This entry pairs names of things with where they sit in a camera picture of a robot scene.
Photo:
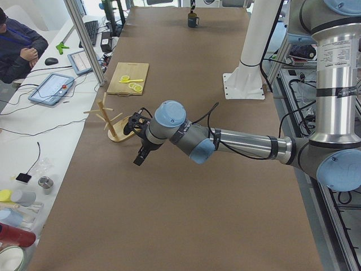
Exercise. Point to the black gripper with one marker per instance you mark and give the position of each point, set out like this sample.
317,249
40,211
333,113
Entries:
148,145

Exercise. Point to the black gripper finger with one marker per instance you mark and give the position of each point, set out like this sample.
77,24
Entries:
192,5

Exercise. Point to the dark green mug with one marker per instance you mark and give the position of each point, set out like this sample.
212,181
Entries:
192,20

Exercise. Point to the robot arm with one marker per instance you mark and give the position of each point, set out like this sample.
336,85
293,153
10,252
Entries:
186,65

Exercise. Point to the wooden cup rack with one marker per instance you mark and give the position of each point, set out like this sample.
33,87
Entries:
114,126

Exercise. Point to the small steel cup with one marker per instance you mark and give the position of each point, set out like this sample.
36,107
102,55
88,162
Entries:
46,183

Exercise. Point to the grey cup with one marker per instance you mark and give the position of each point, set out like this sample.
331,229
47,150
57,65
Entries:
24,198

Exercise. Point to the yellow cup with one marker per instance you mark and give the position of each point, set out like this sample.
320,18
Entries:
5,195

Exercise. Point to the light blue cup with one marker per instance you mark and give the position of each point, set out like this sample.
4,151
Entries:
11,217

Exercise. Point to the lemon slice front left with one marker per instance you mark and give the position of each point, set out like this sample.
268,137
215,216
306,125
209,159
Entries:
125,78

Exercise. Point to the bamboo cutting board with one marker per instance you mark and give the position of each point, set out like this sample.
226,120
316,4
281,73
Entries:
135,71

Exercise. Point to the black power adapter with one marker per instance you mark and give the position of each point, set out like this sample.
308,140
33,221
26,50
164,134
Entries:
106,42

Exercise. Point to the clear plastic bag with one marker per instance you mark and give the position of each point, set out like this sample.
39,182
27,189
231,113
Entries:
42,167

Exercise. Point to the black keyboard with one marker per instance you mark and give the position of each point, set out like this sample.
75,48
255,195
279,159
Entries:
92,30

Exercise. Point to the near teach pendant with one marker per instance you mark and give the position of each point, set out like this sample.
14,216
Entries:
52,89

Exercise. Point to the teach pendant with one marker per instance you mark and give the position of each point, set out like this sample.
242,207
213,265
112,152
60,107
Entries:
79,62
52,89

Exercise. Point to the far teach pendant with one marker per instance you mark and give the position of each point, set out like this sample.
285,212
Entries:
79,62

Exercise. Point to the small black square pad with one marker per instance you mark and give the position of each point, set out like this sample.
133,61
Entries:
23,177

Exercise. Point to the black computer mouse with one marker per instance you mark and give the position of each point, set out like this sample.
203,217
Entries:
51,61

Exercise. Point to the green plastic clamp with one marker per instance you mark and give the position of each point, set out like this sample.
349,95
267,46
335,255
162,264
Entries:
61,47

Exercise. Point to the seated person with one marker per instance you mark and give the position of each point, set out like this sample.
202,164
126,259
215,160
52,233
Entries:
21,49

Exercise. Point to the green rimmed white bowl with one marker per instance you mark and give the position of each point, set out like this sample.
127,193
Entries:
12,259

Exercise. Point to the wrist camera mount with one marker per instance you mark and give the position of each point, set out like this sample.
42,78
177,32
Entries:
137,123

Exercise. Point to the white camera mast base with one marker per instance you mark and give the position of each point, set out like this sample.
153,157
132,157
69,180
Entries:
245,82

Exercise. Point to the aluminium frame post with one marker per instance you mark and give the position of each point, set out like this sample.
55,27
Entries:
85,40

